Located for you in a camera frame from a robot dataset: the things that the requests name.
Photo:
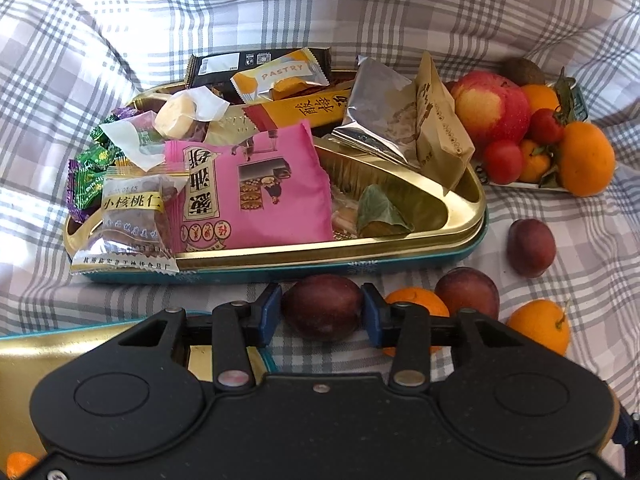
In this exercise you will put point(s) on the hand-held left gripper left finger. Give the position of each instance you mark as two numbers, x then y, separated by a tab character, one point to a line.
272	315

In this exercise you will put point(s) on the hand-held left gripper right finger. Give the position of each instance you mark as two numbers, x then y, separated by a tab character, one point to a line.
371	315

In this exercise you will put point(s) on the dark purple passion fruit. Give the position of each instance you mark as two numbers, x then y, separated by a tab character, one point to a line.
322	307

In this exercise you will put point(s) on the small tangerine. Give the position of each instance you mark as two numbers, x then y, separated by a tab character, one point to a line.
540	97
17	464
537	325
420	297
534	162

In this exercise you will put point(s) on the dark red plum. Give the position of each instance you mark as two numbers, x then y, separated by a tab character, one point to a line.
467	292
531	247

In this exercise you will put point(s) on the teal and gold tin lid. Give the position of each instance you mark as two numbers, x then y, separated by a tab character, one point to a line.
30	370

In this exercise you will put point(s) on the teal tin of snacks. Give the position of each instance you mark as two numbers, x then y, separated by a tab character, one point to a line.
300	255

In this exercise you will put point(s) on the clear wrapped biscuit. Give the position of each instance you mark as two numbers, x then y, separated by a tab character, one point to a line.
344	215

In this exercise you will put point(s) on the green leaf wrapped candy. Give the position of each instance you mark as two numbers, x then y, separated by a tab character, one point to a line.
380	210

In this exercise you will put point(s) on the pink snack packet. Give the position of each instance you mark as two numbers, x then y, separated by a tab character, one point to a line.
270	190

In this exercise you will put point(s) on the clear walnut snack packet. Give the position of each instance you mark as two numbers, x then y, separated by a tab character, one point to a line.
132	220

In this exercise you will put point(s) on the small gold wrapper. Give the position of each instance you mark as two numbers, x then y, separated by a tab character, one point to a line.
232	126

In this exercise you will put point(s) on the white rectangular tray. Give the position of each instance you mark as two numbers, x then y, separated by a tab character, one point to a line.
515	186

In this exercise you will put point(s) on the brown paper packet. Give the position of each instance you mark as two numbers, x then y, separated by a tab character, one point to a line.
445	130

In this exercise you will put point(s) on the red cherry tomato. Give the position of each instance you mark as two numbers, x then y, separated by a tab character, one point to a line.
546	125
502	162

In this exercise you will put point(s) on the silver foil packet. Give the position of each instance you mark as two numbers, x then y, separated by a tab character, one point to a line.
380	110

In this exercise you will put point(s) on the orange and yellow snack packet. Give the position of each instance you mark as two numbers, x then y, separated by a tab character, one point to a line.
300	110

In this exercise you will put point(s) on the cream pastry in white wrapper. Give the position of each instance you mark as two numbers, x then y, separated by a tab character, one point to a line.
172	115

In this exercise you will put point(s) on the yellow and white pastry packet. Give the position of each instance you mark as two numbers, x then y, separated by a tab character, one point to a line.
280	77

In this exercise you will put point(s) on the red and yellow apple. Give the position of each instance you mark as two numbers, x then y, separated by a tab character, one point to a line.
492	110

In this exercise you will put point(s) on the purple candy wrapper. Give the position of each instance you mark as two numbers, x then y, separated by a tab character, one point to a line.
122	112

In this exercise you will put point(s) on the black snack packet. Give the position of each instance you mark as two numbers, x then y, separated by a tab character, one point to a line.
225	65

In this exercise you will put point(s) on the large orange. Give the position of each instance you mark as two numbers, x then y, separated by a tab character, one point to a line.
585	157

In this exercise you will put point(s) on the brown kiwi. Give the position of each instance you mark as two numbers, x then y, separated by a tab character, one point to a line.
522	71

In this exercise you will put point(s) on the grey plaid blanket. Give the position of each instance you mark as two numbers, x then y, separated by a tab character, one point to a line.
320	0

